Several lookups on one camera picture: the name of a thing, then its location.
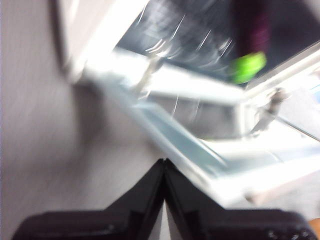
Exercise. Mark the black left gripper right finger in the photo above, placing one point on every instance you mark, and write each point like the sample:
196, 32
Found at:
225, 225

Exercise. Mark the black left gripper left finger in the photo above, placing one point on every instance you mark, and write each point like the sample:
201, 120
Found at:
112, 225

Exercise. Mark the purple eggplant green stem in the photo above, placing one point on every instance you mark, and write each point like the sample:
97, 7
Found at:
247, 66

